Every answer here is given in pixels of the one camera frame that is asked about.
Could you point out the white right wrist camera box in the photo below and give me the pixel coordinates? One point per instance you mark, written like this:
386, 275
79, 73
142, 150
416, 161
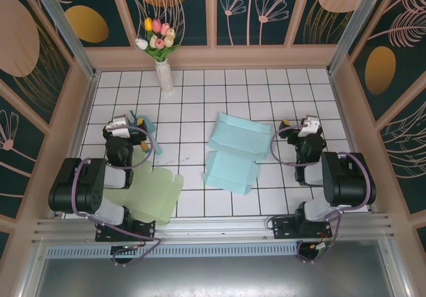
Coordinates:
309, 127

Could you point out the aluminium mounting rail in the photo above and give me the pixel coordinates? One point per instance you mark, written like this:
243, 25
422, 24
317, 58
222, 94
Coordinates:
213, 228

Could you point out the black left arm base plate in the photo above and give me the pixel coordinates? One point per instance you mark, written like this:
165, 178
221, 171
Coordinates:
148, 232

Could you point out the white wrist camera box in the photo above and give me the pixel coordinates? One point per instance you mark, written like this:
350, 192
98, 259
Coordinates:
120, 125
309, 127

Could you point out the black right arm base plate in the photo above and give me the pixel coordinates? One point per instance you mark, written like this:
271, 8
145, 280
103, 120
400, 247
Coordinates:
283, 228

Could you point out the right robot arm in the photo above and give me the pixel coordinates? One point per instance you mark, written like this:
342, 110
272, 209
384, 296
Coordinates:
349, 183

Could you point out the aluminium frame post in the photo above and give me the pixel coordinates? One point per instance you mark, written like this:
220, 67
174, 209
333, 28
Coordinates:
354, 27
66, 27

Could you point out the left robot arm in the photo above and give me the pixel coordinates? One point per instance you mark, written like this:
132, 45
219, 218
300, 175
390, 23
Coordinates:
76, 190

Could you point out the grey metal panel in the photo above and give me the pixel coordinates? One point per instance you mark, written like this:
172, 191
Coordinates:
213, 277

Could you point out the white ribbed vase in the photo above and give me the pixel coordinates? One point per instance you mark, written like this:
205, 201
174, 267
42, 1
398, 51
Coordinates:
165, 77

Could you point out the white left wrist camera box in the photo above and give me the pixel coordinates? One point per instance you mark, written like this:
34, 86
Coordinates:
120, 125

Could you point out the light green paper box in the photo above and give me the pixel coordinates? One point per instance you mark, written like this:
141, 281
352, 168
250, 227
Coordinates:
153, 190

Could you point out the tulip bouquet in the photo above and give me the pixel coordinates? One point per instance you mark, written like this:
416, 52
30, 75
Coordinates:
159, 40

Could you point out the light blue paper box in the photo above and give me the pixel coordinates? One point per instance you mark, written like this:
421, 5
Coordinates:
233, 137

